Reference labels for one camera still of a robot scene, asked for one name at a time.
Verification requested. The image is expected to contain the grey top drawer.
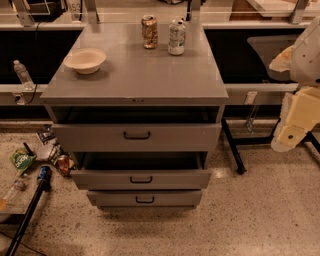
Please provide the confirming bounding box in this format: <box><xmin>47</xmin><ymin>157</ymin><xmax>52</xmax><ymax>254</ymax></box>
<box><xmin>52</xmin><ymin>124</ymin><xmax>221</xmax><ymax>152</ymax></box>

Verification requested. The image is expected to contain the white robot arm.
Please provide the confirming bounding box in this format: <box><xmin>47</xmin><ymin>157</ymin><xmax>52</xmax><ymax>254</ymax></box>
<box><xmin>269</xmin><ymin>17</ymin><xmax>320</xmax><ymax>152</ymax></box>

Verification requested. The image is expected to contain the grey drawer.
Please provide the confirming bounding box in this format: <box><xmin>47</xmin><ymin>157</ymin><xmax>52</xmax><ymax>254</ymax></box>
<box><xmin>71</xmin><ymin>152</ymin><xmax>211</xmax><ymax>190</ymax></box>
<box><xmin>52</xmin><ymin>124</ymin><xmax>221</xmax><ymax>152</ymax></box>
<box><xmin>87</xmin><ymin>190</ymin><xmax>202</xmax><ymax>207</ymax></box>

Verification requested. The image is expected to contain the grey bottom drawer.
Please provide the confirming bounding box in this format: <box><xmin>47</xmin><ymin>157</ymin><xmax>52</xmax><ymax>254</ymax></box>
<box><xmin>87</xmin><ymin>190</ymin><xmax>202</xmax><ymax>207</ymax></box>

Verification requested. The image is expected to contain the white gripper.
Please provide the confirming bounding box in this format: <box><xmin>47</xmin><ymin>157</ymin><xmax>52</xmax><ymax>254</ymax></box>
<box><xmin>269</xmin><ymin>45</ymin><xmax>320</xmax><ymax>152</ymax></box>

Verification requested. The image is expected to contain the flattened clear plastic bottle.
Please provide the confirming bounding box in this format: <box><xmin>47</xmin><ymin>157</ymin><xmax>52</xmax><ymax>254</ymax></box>
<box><xmin>0</xmin><ymin>178</ymin><xmax>27</xmax><ymax>211</ymax></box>

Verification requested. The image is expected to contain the red soda can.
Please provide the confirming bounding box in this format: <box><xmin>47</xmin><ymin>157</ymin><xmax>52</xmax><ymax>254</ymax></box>
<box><xmin>57</xmin><ymin>155</ymin><xmax>70</xmax><ymax>176</ymax></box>

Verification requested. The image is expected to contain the white green soda can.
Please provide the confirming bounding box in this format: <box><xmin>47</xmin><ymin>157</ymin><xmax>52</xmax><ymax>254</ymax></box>
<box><xmin>168</xmin><ymin>19</ymin><xmax>186</xmax><ymax>56</ymax></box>

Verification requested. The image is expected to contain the black pole blue clamp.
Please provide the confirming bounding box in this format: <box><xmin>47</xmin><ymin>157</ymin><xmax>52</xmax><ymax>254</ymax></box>
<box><xmin>5</xmin><ymin>166</ymin><xmax>52</xmax><ymax>256</ymax></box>

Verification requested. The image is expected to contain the crushed gold soda can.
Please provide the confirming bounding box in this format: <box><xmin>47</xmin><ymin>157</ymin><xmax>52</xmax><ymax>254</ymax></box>
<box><xmin>141</xmin><ymin>15</ymin><xmax>158</xmax><ymax>49</ymax></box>

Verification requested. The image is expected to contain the grey metal drawer cabinet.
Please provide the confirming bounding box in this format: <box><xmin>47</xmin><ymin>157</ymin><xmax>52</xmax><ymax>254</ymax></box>
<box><xmin>39</xmin><ymin>22</ymin><xmax>230</xmax><ymax>211</ymax></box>

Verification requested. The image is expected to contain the silver snack wrapper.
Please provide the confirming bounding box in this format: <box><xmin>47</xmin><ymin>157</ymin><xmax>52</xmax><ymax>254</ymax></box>
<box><xmin>36</xmin><ymin>142</ymin><xmax>61</xmax><ymax>161</ymax></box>

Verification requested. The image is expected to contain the green chip bag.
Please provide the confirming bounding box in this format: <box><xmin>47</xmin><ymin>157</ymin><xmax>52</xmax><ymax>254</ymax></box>
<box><xmin>10</xmin><ymin>148</ymin><xmax>36</xmax><ymax>176</ymax></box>

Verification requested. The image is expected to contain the clear plastic water bottle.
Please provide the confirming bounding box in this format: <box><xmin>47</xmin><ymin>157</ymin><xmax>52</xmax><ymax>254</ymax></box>
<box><xmin>13</xmin><ymin>60</ymin><xmax>35</xmax><ymax>91</ymax></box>

